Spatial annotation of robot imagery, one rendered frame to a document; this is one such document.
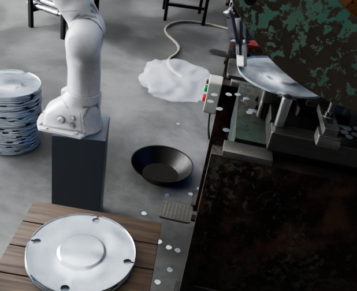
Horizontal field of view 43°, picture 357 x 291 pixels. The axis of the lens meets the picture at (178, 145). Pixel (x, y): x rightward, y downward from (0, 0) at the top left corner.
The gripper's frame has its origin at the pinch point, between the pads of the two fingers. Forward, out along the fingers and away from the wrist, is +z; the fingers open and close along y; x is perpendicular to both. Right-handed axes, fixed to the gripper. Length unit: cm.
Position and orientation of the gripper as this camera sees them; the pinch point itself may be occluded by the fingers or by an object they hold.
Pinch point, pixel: (241, 55)
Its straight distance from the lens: 142.5
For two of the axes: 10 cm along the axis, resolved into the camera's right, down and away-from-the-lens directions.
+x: 6.2, 2.2, -7.5
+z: 0.5, 9.5, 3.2
